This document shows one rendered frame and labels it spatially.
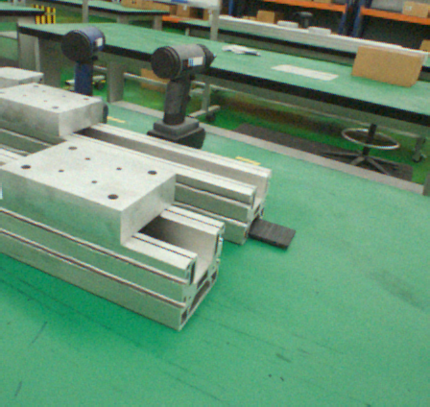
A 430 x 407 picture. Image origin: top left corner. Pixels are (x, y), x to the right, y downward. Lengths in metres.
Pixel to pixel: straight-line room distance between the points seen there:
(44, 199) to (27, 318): 0.12
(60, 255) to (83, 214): 0.09
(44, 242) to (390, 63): 2.05
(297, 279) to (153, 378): 0.23
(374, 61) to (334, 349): 1.98
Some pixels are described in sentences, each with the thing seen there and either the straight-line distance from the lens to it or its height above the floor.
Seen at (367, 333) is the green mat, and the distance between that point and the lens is 0.52.
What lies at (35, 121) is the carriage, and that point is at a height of 0.88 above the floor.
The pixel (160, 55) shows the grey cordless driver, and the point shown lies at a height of 0.98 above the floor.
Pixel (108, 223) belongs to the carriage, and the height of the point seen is 0.89.
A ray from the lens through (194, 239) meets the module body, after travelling 0.47.
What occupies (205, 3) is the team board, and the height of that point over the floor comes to 0.99.
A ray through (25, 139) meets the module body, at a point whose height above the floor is 0.84.
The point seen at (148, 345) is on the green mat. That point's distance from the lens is 0.44.
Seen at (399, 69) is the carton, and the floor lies 0.86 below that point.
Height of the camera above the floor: 1.10
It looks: 26 degrees down
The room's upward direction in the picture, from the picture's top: 8 degrees clockwise
